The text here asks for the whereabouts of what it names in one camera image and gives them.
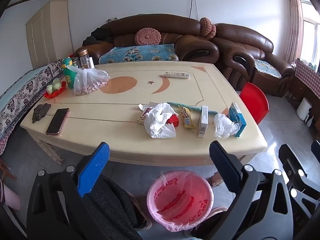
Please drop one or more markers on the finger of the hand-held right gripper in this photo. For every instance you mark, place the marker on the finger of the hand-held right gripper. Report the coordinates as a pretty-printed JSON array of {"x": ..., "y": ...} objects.
[
  {"x": 300, "y": 195},
  {"x": 292, "y": 160}
]

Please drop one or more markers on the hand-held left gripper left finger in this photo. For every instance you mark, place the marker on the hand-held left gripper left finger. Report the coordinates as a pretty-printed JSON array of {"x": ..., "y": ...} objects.
[{"x": 93, "y": 170}]

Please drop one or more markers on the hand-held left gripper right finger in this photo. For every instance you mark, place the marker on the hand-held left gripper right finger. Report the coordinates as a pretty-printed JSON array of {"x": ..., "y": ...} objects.
[{"x": 225, "y": 170}]

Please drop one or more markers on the pink lined trash bin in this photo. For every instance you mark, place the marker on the pink lined trash bin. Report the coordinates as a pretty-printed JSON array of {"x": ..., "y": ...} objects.
[{"x": 180, "y": 200}]

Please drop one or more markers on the white plastic bag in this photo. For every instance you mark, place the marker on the white plastic bag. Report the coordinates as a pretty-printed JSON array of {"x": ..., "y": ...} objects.
[{"x": 157, "y": 122}]

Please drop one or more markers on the beige slipper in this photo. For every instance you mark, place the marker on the beige slipper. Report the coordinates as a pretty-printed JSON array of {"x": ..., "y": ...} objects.
[{"x": 216, "y": 180}]

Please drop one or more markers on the person's dark trousers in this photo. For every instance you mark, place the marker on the person's dark trousers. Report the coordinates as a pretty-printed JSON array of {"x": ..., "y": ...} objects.
[{"x": 112, "y": 205}]

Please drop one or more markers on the clear crumpled plastic bag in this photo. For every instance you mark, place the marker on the clear crumpled plastic bag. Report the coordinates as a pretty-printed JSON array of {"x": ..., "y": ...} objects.
[{"x": 223, "y": 126}]

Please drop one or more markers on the white round appliance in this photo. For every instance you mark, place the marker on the white round appliance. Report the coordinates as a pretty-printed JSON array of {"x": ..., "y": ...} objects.
[{"x": 303, "y": 111}]

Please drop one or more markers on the white upright carton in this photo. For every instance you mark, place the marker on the white upright carton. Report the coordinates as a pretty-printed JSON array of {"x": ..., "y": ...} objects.
[{"x": 203, "y": 122}]

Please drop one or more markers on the cream wooden table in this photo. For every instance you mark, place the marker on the cream wooden table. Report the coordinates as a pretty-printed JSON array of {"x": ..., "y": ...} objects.
[{"x": 112, "y": 120}]

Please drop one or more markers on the blue and white carton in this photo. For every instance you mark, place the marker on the blue and white carton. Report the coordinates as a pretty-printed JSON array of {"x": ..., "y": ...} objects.
[{"x": 237, "y": 117}]

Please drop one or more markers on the black smartphone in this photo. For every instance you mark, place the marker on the black smartphone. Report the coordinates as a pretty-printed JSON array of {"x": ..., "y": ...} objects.
[{"x": 57, "y": 121}]

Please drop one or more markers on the yellow snack wrapper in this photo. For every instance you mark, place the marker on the yellow snack wrapper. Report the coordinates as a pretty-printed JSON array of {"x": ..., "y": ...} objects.
[{"x": 187, "y": 117}]

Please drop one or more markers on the person's left shoe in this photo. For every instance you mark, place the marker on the person's left shoe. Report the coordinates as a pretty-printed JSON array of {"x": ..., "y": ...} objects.
[{"x": 141, "y": 217}]

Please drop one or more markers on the teal rolled stick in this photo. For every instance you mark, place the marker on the teal rolled stick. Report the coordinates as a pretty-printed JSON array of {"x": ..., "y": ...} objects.
[{"x": 195, "y": 108}]

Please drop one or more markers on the red small box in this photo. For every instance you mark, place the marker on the red small box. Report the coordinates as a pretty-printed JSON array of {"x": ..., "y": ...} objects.
[{"x": 173, "y": 121}]

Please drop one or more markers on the red plastic stool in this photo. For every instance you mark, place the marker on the red plastic stool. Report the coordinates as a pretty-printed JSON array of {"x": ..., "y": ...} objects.
[{"x": 253, "y": 100}]

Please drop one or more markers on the dark crumpled cloth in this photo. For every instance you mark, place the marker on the dark crumpled cloth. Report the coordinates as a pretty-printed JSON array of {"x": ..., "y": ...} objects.
[{"x": 40, "y": 113}]

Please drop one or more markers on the small white paper scrap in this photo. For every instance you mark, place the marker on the small white paper scrap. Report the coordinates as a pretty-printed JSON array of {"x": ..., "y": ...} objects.
[{"x": 140, "y": 107}]

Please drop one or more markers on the red checked tablecloth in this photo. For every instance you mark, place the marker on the red checked tablecloth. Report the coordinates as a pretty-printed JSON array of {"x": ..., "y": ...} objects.
[{"x": 308, "y": 76}]

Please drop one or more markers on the red plate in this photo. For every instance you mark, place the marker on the red plate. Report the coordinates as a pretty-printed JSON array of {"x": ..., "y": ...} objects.
[{"x": 55, "y": 93}]

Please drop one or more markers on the clear bag of peanuts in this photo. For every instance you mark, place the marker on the clear bag of peanuts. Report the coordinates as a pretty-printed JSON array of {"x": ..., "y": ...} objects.
[{"x": 87, "y": 83}]

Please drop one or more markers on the pale pink rounded thing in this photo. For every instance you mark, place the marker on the pale pink rounded thing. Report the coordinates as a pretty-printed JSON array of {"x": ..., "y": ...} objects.
[{"x": 10, "y": 197}]

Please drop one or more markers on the green apple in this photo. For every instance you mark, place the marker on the green apple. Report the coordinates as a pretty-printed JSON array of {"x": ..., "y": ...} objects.
[
  {"x": 50, "y": 89},
  {"x": 57, "y": 84}
]

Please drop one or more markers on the blue armchair seat mat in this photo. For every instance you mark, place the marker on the blue armchair seat mat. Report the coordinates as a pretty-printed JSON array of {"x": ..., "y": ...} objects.
[{"x": 270, "y": 68}]

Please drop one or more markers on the patterned purple white blanket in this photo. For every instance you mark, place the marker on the patterned purple white blanket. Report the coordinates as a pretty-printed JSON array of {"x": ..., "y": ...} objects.
[{"x": 17, "y": 97}]

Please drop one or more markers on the white remote control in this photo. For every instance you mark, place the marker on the white remote control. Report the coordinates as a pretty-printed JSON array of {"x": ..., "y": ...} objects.
[{"x": 176, "y": 75}]

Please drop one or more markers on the glass jar dark lid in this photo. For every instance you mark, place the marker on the glass jar dark lid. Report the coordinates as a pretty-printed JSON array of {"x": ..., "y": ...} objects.
[{"x": 75, "y": 63}]

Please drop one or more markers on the glass bottle gold cap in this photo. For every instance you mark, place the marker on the glass bottle gold cap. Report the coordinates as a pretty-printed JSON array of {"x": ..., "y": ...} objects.
[{"x": 84, "y": 58}]

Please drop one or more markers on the blue floral sofa cover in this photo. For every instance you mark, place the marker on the blue floral sofa cover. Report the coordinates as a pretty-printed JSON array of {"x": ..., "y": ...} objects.
[{"x": 140, "y": 53}]

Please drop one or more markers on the window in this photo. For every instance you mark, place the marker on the window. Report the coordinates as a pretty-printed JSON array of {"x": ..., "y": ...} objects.
[{"x": 310, "y": 35}]

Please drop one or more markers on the brown leather armchair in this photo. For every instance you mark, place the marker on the brown leather armchair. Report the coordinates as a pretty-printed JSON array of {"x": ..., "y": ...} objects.
[{"x": 240, "y": 37}]

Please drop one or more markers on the dark clothes pile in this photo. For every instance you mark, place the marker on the dark clothes pile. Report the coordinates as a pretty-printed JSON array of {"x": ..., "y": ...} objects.
[{"x": 100, "y": 36}]

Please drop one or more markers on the pink curtain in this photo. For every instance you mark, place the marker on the pink curtain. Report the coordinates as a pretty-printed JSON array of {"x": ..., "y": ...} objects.
[{"x": 295, "y": 25}]

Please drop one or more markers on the pink round cushion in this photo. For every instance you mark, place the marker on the pink round cushion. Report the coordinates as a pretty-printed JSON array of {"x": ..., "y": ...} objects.
[
  {"x": 213, "y": 31},
  {"x": 205, "y": 26},
  {"x": 148, "y": 36}
]

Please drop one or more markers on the brown leather sofa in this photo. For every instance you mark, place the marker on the brown leather sofa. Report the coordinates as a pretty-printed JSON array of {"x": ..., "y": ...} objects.
[{"x": 120, "y": 27}]

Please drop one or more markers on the cream cabinet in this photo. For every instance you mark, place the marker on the cream cabinet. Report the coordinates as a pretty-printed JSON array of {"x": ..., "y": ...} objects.
[{"x": 47, "y": 30}]

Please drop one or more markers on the small pale object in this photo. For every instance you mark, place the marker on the small pale object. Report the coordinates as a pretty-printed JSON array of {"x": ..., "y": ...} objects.
[{"x": 111, "y": 19}]

